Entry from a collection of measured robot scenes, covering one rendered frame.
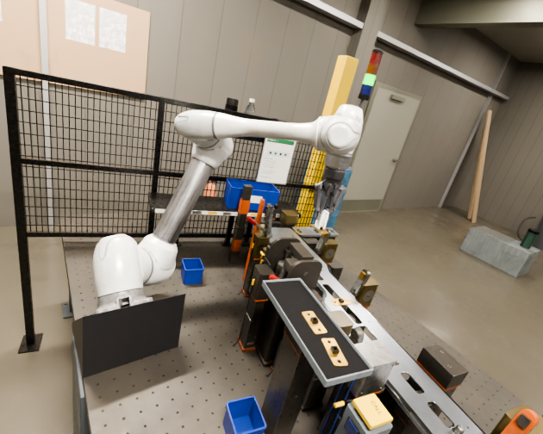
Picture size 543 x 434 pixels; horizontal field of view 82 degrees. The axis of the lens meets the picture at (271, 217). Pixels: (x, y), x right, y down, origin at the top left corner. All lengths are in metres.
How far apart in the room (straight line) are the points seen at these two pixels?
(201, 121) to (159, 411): 0.99
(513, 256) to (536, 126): 3.98
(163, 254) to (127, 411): 0.55
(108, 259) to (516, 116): 8.84
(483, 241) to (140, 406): 5.43
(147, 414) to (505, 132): 8.89
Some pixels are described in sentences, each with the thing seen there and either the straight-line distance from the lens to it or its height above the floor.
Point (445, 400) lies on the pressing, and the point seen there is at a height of 1.00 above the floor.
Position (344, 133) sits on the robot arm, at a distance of 0.91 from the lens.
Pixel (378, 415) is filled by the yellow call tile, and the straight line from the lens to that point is 0.78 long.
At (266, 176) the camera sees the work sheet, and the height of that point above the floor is 1.19.
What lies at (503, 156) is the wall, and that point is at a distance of 9.16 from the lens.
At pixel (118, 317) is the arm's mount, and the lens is 1.18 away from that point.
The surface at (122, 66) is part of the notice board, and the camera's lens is 3.47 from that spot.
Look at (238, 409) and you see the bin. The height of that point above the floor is 0.75.
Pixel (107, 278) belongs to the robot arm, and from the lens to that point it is 1.24.
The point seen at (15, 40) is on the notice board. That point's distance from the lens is 3.41.
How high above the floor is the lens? 1.71
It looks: 22 degrees down
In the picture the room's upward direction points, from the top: 14 degrees clockwise
